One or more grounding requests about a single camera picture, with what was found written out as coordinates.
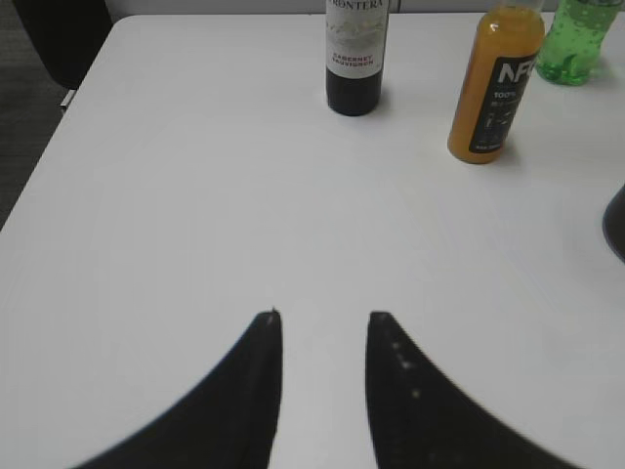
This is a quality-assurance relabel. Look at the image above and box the black mug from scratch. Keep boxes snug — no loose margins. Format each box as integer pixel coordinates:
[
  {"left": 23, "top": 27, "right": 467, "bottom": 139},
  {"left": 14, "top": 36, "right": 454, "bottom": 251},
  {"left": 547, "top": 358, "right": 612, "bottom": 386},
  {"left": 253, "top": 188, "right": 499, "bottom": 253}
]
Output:
[{"left": 602, "top": 186, "right": 625, "bottom": 262}]

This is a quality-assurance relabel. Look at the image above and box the red wine bottle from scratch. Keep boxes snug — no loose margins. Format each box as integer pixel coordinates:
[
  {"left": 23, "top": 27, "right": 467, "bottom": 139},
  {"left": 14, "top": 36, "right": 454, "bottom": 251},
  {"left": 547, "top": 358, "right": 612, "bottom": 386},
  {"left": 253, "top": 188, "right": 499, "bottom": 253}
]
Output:
[{"left": 325, "top": 0, "right": 391, "bottom": 116}]

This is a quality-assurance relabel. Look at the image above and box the NFC orange juice bottle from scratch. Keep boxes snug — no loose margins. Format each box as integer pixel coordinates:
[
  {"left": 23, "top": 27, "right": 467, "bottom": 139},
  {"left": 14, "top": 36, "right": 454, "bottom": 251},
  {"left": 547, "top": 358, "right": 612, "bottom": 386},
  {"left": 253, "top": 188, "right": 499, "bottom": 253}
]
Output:
[{"left": 447, "top": 1, "right": 545, "bottom": 164}]

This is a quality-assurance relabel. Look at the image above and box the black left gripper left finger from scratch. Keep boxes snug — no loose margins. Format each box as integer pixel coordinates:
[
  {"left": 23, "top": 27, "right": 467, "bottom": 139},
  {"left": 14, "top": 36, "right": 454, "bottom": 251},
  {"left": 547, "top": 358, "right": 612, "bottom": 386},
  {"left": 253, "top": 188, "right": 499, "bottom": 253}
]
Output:
[{"left": 82, "top": 310, "right": 283, "bottom": 468}]

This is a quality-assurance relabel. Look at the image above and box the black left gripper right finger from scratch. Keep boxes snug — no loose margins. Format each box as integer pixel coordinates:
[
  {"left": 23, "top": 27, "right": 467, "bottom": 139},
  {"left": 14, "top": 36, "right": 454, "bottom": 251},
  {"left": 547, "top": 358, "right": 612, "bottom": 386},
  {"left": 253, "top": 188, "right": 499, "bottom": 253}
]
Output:
[{"left": 368, "top": 312, "right": 571, "bottom": 468}]

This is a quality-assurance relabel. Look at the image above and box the green soda bottle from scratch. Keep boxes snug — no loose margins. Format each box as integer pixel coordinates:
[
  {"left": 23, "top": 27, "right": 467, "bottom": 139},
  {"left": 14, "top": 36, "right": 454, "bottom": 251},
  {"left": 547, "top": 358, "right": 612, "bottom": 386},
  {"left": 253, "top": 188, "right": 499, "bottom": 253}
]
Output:
[{"left": 536, "top": 0, "right": 624, "bottom": 86}]

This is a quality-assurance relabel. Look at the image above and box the black office chair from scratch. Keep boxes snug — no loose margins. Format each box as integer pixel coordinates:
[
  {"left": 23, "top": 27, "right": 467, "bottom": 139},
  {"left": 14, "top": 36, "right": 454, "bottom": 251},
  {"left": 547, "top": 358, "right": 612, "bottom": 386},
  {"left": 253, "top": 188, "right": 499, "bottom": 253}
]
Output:
[{"left": 14, "top": 0, "right": 113, "bottom": 90}]

